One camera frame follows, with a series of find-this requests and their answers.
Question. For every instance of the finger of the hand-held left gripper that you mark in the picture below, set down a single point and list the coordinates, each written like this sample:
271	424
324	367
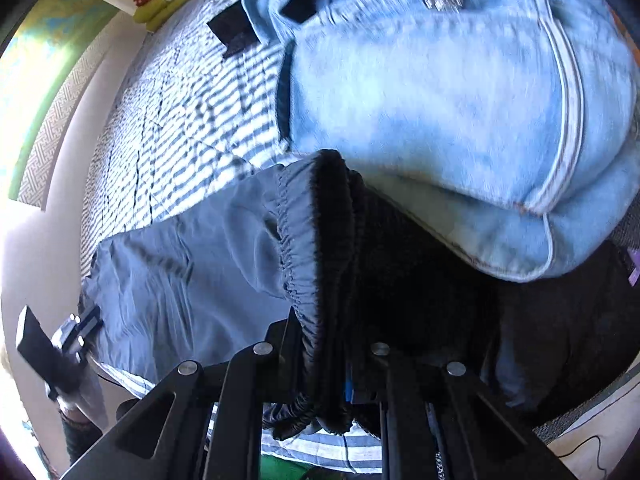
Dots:
82	325
35	340

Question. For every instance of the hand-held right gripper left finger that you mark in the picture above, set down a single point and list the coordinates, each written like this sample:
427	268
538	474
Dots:
280	340

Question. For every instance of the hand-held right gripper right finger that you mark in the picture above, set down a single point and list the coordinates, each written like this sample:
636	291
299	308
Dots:
349	390

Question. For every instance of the dark blue pants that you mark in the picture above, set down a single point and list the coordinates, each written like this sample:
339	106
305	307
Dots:
200	280

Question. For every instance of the person's left forearm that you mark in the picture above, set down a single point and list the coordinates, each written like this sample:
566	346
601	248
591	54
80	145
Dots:
75	435

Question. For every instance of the green floor object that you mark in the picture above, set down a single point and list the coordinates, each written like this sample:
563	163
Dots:
285	470

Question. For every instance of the black grey tweed garment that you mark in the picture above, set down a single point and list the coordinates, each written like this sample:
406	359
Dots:
560	335

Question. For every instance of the blue white striped quilt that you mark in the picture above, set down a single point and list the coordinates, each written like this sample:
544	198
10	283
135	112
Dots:
190	110

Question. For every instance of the light blue jeans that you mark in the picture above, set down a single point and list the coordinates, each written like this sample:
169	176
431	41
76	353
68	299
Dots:
425	110

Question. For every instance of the black cloth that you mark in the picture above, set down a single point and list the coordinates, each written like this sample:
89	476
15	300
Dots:
232	32

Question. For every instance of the landscape painting wall scroll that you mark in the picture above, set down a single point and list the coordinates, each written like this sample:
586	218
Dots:
50	60

